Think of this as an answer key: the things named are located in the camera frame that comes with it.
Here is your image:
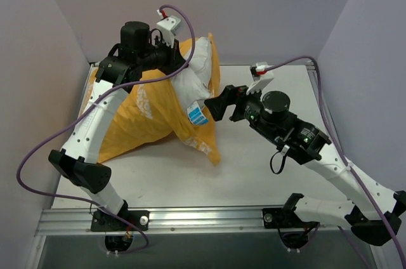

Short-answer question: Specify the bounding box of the aluminium front rail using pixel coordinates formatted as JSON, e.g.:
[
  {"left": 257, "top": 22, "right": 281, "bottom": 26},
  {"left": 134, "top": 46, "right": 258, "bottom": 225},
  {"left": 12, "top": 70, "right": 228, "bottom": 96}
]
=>
[{"left": 34, "top": 207, "right": 356, "bottom": 238}]

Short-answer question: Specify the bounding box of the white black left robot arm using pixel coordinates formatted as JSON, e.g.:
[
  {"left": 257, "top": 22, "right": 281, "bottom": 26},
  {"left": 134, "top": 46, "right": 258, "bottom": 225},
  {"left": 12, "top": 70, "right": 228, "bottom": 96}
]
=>
[{"left": 48, "top": 16, "right": 188, "bottom": 230}]

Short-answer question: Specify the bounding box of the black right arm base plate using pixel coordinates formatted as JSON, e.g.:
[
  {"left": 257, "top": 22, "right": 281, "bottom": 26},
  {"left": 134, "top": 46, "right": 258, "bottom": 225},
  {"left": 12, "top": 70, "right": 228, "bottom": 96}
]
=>
[{"left": 261, "top": 207, "right": 318, "bottom": 230}]

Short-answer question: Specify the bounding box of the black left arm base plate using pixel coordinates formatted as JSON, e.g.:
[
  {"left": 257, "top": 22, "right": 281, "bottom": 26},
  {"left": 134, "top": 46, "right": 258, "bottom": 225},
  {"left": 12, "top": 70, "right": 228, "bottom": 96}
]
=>
[{"left": 90, "top": 210, "right": 150, "bottom": 233}]

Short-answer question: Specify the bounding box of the blue white pillow label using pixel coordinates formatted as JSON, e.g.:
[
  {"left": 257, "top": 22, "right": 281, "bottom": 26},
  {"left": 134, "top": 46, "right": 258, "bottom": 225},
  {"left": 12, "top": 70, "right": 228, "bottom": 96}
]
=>
[{"left": 187, "top": 105, "right": 208, "bottom": 126}]

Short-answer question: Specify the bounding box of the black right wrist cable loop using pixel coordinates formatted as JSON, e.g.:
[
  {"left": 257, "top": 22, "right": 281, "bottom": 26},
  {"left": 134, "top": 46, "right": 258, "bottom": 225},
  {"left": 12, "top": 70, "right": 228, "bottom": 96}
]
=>
[{"left": 269, "top": 148, "right": 288, "bottom": 175}]

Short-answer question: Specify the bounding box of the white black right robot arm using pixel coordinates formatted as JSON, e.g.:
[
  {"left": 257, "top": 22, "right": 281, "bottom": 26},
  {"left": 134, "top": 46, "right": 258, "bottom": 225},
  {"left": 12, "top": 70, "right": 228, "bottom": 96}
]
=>
[{"left": 204, "top": 85, "right": 405, "bottom": 246}]

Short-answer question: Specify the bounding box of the orange pillowcase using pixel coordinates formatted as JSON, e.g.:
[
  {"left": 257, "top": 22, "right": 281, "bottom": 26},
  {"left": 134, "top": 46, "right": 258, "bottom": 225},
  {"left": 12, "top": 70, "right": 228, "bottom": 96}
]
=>
[{"left": 98, "top": 34, "right": 221, "bottom": 165}]

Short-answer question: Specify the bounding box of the white pillow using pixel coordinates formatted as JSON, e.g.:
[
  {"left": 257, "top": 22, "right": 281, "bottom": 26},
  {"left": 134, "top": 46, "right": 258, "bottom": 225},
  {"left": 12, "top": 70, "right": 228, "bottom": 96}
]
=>
[{"left": 171, "top": 37, "right": 213, "bottom": 112}]

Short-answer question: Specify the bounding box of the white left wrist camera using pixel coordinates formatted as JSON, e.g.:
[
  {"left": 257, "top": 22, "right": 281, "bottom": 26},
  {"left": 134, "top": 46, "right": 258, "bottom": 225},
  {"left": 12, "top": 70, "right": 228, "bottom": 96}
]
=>
[{"left": 156, "top": 10, "right": 182, "bottom": 48}]

